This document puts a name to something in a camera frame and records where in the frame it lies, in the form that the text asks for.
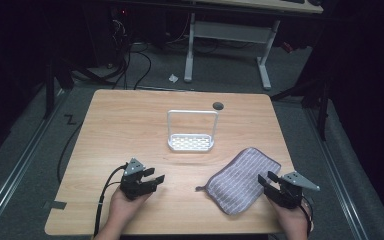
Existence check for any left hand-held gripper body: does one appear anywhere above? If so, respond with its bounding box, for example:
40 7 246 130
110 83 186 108
119 157 158 201

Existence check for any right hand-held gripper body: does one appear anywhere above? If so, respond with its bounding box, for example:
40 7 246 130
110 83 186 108
271 171 321 210

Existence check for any purple striped cloth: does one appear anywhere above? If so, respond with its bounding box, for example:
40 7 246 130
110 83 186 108
195 147 282 216

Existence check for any person's left hand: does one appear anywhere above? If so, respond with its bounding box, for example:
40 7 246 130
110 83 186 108
107 189 153 232

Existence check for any person's right hand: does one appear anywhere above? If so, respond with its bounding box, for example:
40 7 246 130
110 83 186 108
272 197 310 235

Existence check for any grey tape strip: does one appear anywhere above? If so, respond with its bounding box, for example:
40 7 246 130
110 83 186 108
42 200 68 211

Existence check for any black metal stand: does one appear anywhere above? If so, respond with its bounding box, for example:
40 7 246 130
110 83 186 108
42 54 76 120
269 74 333 142

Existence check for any black tape floor mark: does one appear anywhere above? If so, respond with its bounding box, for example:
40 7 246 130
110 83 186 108
63 113 78 126

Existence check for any black computer tower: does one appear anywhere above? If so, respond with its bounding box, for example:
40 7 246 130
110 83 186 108
82 4 132 69

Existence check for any white-legged desk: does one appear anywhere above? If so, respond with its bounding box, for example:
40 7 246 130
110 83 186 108
183 0 325 91

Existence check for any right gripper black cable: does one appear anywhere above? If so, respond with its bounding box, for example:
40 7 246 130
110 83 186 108
299 195 315 238

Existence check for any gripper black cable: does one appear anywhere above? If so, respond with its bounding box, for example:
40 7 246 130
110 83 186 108
299 195 315 238
92 163 129 238

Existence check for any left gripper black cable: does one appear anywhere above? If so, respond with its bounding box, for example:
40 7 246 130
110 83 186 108
92 163 129 238

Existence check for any white wire rack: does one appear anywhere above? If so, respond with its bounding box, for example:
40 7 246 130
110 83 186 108
166 109 220 153

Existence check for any metal floor rail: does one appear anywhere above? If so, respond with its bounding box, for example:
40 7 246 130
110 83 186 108
303 105 370 240
0 89 70 236

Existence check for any bundle of black cables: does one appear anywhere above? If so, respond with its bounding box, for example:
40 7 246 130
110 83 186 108
110 18 153 91

